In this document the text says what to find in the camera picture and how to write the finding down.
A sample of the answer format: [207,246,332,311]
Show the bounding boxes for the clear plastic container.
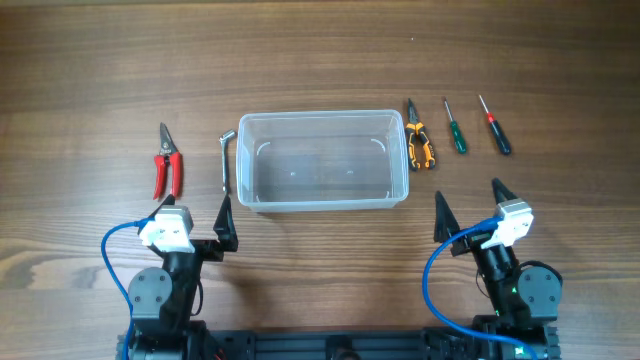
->
[236,109,409,213]

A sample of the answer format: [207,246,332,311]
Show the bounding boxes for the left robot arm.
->
[115,195,238,360]

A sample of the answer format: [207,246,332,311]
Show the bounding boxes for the left blue cable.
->
[100,218,151,360]

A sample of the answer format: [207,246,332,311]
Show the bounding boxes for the red handled pruning shears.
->
[153,123,183,200]

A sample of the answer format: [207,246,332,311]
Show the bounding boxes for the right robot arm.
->
[422,178,563,360]

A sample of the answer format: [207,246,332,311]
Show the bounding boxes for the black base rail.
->
[115,326,561,360]

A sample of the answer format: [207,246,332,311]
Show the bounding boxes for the silver socket wrench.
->
[219,129,237,195]

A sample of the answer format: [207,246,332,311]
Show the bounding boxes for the blue cable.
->
[100,218,151,360]
[421,216,539,360]

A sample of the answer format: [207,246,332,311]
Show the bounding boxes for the green handled screwdriver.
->
[443,97,467,154]

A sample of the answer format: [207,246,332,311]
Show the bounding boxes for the orange black pliers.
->
[405,99,436,171]

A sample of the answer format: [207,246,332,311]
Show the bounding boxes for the right blue cable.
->
[421,216,539,360]

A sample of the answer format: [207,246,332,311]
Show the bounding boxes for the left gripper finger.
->
[149,194,176,218]
[213,195,238,244]

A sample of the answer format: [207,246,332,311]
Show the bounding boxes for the black red screwdriver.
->
[478,95,512,155]

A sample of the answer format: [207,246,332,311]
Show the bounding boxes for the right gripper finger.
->
[434,191,460,243]
[491,178,518,204]

